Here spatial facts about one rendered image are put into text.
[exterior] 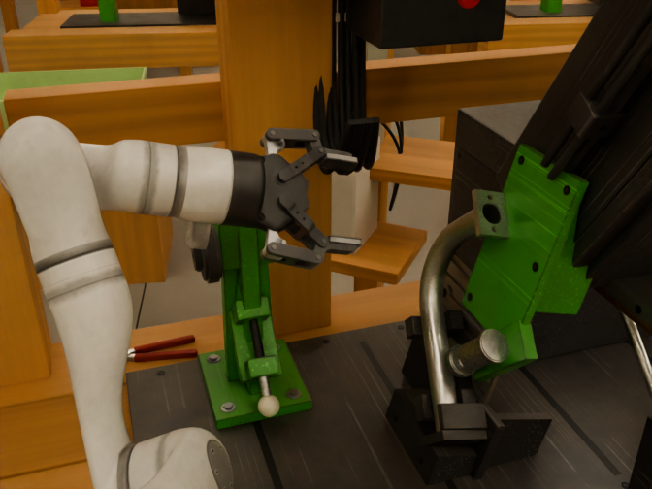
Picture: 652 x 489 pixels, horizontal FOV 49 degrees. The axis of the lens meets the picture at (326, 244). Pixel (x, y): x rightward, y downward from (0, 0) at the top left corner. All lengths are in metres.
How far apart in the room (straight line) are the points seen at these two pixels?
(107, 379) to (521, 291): 0.44
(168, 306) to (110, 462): 2.25
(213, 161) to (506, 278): 0.36
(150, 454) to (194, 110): 0.56
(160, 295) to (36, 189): 2.36
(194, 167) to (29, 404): 0.54
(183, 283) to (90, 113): 2.04
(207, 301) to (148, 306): 0.23
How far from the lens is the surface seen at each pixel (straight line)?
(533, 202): 0.81
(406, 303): 1.25
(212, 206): 0.69
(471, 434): 0.88
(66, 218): 0.66
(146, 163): 0.68
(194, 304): 2.91
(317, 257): 0.72
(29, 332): 1.11
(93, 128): 1.07
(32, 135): 0.66
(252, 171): 0.70
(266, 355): 0.96
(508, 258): 0.84
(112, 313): 0.66
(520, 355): 0.81
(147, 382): 1.07
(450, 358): 0.86
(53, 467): 1.01
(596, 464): 0.98
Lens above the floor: 1.56
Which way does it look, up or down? 28 degrees down
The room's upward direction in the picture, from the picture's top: straight up
